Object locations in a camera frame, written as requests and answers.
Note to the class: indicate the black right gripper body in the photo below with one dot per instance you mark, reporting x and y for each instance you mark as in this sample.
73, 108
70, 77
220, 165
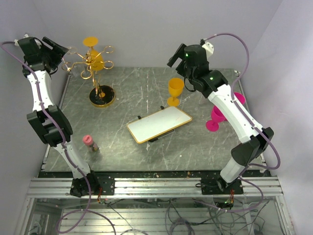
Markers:
183, 70

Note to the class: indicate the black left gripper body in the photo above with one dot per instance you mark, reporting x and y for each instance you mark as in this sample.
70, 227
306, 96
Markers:
54, 56

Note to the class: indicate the yellow wine glass front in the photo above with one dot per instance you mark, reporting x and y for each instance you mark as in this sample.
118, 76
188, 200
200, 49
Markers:
175, 88

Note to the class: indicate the yellow wine glass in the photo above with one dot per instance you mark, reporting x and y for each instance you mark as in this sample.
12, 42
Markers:
175, 88
94, 57

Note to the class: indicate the pink wine glass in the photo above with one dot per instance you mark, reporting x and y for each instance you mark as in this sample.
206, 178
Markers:
216, 118
240, 97

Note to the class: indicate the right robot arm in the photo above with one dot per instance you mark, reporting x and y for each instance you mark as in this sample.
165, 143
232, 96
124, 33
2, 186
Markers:
253, 138

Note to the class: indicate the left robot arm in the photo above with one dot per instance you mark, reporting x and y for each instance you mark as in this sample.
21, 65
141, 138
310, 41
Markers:
41, 60

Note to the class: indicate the small bottle pink cap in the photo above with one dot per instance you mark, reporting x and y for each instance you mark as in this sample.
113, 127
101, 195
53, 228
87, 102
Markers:
90, 143

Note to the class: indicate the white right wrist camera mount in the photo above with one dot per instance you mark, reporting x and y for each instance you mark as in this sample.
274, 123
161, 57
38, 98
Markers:
209, 48

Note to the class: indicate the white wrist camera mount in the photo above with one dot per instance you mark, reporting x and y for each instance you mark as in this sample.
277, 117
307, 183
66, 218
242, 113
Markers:
209, 48
16, 40

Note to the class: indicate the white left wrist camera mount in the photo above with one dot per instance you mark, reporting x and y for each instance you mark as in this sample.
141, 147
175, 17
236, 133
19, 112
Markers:
16, 40

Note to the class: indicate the black wire tablet stand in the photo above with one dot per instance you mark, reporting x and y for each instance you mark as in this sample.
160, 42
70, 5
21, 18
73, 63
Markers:
161, 135

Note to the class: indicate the white tablet yellow frame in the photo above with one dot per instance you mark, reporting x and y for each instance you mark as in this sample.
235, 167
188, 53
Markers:
158, 123

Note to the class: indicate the gold wire wine glass rack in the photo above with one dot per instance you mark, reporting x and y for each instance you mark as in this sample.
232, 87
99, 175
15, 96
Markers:
101, 95

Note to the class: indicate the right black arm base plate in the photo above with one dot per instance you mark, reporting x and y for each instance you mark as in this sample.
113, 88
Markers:
215, 187

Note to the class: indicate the aluminium mounting rail frame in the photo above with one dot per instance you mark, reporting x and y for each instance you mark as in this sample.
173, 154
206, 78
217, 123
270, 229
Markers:
144, 188

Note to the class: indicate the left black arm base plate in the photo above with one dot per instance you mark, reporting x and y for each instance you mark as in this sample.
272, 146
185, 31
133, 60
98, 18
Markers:
101, 184

